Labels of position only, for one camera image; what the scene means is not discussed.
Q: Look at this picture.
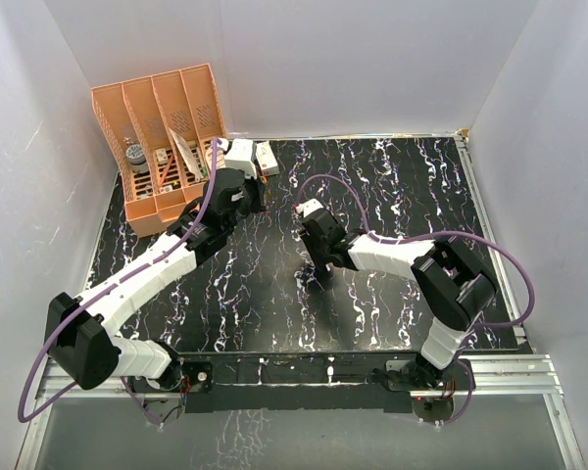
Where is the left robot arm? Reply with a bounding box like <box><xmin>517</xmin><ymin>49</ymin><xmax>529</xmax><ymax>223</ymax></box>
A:
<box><xmin>45</xmin><ymin>168</ymin><xmax>266</xmax><ymax>391</ymax></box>

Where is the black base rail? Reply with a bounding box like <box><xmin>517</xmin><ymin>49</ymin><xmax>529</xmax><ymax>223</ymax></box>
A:
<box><xmin>128</xmin><ymin>352</ymin><xmax>475</xmax><ymax>417</ymax></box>

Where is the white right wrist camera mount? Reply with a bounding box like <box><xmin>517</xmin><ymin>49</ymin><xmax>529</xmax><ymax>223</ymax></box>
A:
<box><xmin>295</xmin><ymin>198</ymin><xmax>328</xmax><ymax>223</ymax></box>

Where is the small white cardboard box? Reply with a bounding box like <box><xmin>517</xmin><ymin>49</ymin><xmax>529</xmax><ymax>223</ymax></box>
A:
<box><xmin>256</xmin><ymin>141</ymin><xmax>280</xmax><ymax>177</ymax></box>

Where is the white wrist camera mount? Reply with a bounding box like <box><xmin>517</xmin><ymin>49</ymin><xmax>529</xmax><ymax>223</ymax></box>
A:
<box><xmin>224</xmin><ymin>138</ymin><xmax>258</xmax><ymax>179</ymax></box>
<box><xmin>295</xmin><ymin>198</ymin><xmax>328</xmax><ymax>223</ymax></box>

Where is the orange plastic file organizer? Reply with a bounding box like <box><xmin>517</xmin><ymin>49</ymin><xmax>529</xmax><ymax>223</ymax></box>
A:
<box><xmin>91</xmin><ymin>64</ymin><xmax>226</xmax><ymax>237</ymax></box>

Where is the grey round tin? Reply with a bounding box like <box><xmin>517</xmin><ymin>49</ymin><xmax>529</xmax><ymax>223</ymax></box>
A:
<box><xmin>124</xmin><ymin>138</ymin><xmax>148</xmax><ymax>174</ymax></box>

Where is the white paper card in organizer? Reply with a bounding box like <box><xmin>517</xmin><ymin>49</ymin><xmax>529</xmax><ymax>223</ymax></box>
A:
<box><xmin>170</xmin><ymin>129</ymin><xmax>202</xmax><ymax>182</ymax></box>

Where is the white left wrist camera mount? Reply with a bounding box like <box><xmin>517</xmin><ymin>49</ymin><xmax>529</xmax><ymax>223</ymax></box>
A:
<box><xmin>224</xmin><ymin>138</ymin><xmax>258</xmax><ymax>179</ymax></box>

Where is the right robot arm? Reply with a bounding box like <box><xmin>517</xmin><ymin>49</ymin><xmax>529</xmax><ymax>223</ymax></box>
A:
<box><xmin>299</xmin><ymin>209</ymin><xmax>497</xmax><ymax>389</ymax></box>

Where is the small white eraser box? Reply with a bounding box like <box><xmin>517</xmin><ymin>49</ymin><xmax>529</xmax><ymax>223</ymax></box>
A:
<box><xmin>156</xmin><ymin>149</ymin><xmax>168</xmax><ymax>163</ymax></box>

